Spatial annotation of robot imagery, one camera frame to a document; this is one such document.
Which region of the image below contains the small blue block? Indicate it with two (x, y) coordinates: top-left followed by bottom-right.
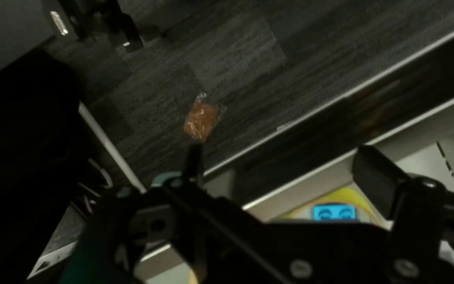
(311, 204), (360, 225)

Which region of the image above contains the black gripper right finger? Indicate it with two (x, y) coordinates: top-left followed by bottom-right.
(352, 146), (454, 284)

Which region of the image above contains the yellow tape roll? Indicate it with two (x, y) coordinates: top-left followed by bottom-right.
(279, 187), (393, 229)

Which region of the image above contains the orange plastic packet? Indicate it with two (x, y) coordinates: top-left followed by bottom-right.
(182, 94), (227, 144)

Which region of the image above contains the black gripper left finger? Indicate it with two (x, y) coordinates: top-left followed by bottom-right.
(95, 143), (292, 284)

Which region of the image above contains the open grey metal drawer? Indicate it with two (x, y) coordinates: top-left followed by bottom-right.
(27, 18), (454, 284)

